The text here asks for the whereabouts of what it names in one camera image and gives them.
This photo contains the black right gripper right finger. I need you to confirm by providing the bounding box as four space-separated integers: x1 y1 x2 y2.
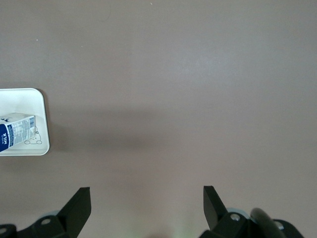
199 185 258 238

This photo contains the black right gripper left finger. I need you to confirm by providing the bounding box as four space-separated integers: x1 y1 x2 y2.
16 187 92 238

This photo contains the blue white milk carton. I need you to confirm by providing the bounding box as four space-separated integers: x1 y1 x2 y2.
0 113 38 153

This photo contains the cream plastic tray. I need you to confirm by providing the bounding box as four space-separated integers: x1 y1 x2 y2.
0 88 51 156

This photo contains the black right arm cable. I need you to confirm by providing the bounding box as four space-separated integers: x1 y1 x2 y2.
249 207 282 238

